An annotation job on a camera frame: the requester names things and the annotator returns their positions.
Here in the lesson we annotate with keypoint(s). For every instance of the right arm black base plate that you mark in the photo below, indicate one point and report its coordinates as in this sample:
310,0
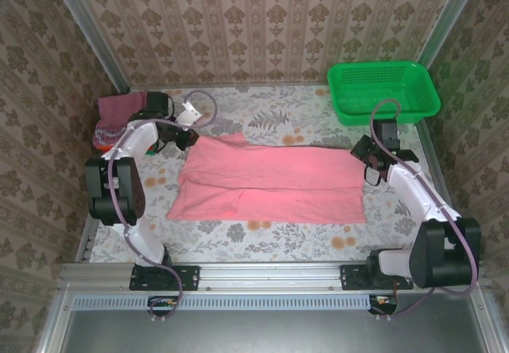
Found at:
348,277

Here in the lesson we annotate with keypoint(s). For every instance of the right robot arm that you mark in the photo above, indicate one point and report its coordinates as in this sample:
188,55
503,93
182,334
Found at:
441,257

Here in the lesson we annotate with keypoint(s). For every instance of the pink t-shirt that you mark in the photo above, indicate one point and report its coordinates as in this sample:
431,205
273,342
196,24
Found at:
278,178

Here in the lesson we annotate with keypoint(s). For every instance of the folded maroon printed t-shirt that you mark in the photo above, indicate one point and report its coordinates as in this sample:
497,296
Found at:
115,106

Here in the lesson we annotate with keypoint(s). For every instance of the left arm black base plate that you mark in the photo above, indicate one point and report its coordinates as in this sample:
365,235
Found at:
191,277

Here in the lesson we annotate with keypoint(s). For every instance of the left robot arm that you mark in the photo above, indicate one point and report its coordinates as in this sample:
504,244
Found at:
119,194

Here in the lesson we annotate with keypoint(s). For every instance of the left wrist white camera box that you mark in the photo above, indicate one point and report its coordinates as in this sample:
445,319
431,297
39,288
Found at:
189,114

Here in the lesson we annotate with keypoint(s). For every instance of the aluminium frame post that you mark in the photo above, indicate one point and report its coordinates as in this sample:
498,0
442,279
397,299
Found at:
87,31
453,11

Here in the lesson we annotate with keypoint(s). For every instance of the floral table cover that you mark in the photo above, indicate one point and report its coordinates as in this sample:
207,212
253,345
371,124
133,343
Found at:
278,241

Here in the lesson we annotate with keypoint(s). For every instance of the grey metal panel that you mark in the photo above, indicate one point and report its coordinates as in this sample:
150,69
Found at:
270,333

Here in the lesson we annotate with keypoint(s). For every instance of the green plastic basket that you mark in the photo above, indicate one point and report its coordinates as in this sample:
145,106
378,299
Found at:
358,90

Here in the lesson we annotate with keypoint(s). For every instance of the aluminium mounting rail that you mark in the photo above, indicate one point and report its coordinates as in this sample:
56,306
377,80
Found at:
270,275

